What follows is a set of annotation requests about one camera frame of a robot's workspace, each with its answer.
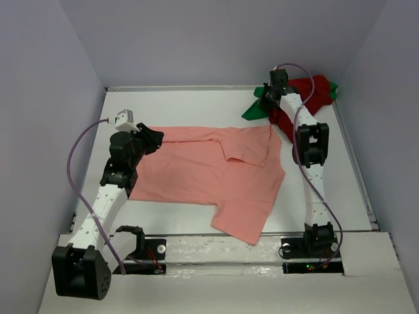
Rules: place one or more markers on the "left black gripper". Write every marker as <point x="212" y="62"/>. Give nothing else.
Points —
<point x="152" y="139"/>

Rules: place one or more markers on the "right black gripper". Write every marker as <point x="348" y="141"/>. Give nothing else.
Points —
<point x="265" y="103"/>

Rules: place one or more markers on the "pink t shirt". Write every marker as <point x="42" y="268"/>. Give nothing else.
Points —
<point x="238" y="170"/>

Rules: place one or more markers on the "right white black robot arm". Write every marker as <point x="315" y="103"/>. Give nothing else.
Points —
<point x="292" y="105"/>

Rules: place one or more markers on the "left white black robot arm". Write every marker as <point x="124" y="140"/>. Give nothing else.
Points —
<point x="83" y="267"/>

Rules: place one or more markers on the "green t shirt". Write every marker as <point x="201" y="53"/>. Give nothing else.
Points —
<point x="257" y="108"/>

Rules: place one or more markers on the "red t shirt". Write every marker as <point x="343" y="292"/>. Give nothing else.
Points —
<point x="279" y="118"/>

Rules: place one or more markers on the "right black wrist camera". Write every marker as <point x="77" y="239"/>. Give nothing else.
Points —
<point x="279" y="78"/>

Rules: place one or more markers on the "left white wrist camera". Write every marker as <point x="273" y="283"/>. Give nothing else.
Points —
<point x="124" y="121"/>

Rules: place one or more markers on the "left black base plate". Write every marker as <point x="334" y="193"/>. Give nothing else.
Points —
<point x="148" y="257"/>

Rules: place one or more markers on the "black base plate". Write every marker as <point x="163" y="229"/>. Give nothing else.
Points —
<point x="148" y="257"/>
<point x="299" y="260"/>

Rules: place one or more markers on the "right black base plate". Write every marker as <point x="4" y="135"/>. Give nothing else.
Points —
<point x="299" y="260"/>

